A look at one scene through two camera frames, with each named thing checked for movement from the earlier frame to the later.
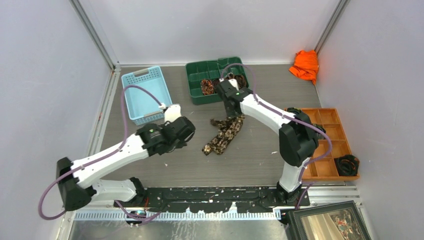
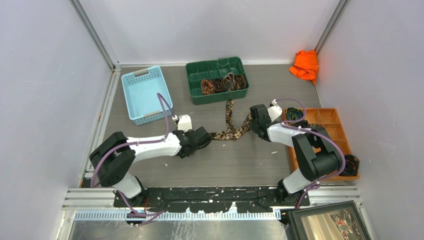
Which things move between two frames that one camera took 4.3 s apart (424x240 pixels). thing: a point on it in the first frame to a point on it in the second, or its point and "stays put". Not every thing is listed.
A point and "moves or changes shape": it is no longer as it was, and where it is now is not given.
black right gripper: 230,114 to 252,125
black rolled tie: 347,165 stays put
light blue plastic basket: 141,106 stays put
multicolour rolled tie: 207,87 stays put
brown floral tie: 228,129 moves or changes shape
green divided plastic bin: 212,69 stays put
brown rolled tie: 240,80 stays put
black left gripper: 181,144 to 186,133
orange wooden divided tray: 325,168 stays put
